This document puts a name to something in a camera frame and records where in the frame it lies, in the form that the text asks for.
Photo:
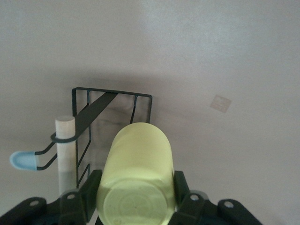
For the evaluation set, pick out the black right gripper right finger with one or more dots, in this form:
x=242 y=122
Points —
x=199 y=211

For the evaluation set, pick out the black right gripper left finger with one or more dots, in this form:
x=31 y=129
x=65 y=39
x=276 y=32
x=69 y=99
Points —
x=70 y=208

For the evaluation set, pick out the yellow plastic cup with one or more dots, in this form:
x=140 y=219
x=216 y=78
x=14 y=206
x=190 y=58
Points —
x=140 y=164

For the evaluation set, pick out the small square tape mark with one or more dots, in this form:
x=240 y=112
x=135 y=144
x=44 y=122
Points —
x=220 y=103

